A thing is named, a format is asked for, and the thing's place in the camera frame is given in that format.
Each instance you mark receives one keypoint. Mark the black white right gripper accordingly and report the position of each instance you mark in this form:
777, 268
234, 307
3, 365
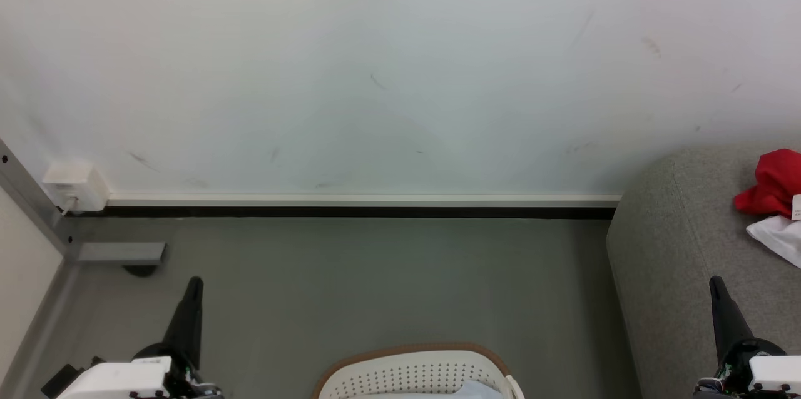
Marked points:
766, 374

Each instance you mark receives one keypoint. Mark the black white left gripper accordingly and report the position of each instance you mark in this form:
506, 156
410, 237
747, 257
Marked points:
119, 380

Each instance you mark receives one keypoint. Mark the red clothing with white stripes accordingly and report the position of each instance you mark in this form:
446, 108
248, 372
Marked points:
776, 183

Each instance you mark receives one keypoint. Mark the white perforated laundry basket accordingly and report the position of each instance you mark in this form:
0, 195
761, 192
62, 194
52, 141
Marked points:
413, 374

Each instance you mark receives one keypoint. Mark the grey fabric sofa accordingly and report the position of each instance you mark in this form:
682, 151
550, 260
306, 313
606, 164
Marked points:
676, 261

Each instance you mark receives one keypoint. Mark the grey metal frame leg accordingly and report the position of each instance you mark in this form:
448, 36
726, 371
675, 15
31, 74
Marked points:
94, 252

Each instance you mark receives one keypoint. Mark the white wall socket box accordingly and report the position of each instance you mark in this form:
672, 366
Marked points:
75, 186

